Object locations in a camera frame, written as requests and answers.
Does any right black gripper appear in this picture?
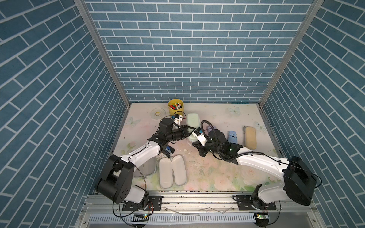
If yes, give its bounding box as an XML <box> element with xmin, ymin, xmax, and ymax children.
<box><xmin>190</xmin><ymin>137</ymin><xmax>222</xmax><ymax>157</ymax></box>

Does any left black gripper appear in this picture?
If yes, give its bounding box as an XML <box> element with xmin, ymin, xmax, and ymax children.
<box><xmin>165</xmin><ymin>125</ymin><xmax>195</xmax><ymax>142</ymax></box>

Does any grey sleeve back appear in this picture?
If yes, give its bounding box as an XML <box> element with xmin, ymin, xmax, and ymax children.
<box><xmin>186</xmin><ymin>114</ymin><xmax>200</xmax><ymax>143</ymax></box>

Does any white sleeve case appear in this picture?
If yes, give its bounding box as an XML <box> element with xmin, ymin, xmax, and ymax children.
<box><xmin>244</xmin><ymin>126</ymin><xmax>257</xmax><ymax>150</ymax></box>

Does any white sleeve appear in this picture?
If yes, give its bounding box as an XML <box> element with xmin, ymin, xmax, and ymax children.
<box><xmin>159</xmin><ymin>155</ymin><xmax>187</xmax><ymax>189</ymax></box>

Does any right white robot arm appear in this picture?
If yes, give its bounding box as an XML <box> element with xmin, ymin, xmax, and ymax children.
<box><xmin>192</xmin><ymin>128</ymin><xmax>319</xmax><ymax>210</ymax></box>

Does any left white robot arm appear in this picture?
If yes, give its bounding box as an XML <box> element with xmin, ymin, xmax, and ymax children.
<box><xmin>95</xmin><ymin>117</ymin><xmax>195</xmax><ymax>209</ymax></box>

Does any blue stapler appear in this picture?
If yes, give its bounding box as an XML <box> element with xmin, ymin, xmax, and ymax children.
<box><xmin>164</xmin><ymin>146</ymin><xmax>175</xmax><ymax>158</ymax></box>

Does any yellow pen cup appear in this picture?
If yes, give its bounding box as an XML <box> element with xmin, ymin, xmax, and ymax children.
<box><xmin>168</xmin><ymin>99</ymin><xmax>184</xmax><ymax>115</ymax></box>

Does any clear tape roll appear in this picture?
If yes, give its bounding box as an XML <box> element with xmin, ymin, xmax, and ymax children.
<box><xmin>150</xmin><ymin>108</ymin><xmax>166</xmax><ymax>120</ymax></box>

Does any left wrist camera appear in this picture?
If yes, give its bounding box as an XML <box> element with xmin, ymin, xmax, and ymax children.
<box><xmin>172</xmin><ymin>114</ymin><xmax>183</xmax><ymax>129</ymax></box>

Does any aluminium front rail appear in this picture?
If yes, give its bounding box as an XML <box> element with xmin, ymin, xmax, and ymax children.
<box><xmin>82</xmin><ymin>190</ymin><xmax>317</xmax><ymax>214</ymax></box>

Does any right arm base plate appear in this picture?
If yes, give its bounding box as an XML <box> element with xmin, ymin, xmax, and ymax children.
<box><xmin>232</xmin><ymin>194</ymin><xmax>277</xmax><ymax>211</ymax></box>

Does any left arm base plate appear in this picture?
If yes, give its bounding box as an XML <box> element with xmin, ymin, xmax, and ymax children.
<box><xmin>122</xmin><ymin>195</ymin><xmax>163</xmax><ymax>212</ymax></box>

